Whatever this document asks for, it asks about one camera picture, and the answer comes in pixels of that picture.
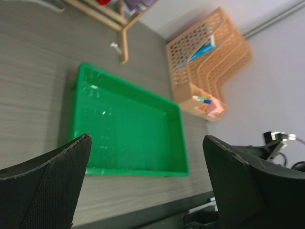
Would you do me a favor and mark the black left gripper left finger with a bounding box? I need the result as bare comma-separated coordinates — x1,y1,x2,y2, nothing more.
0,133,92,229

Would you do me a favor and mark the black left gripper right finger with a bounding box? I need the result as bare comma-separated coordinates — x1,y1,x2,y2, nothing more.
203,135,305,229

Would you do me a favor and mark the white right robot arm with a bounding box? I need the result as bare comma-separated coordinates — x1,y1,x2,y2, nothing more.
263,131,305,168

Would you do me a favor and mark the pink sticky note block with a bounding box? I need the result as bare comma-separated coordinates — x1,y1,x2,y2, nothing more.
205,97,224,117

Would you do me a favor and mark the blue capped marker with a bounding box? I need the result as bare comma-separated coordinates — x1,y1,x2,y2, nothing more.
192,95,212,104

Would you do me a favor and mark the green plastic tray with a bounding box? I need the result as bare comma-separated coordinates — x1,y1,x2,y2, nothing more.
68,63,189,177

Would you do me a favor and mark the peach plastic file organizer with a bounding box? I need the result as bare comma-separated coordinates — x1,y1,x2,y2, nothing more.
166,7,253,122

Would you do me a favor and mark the blue white booklet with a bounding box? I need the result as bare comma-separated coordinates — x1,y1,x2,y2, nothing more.
189,36,215,62

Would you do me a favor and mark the wooden clothes rack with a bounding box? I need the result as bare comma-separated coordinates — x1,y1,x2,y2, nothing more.
64,0,157,64

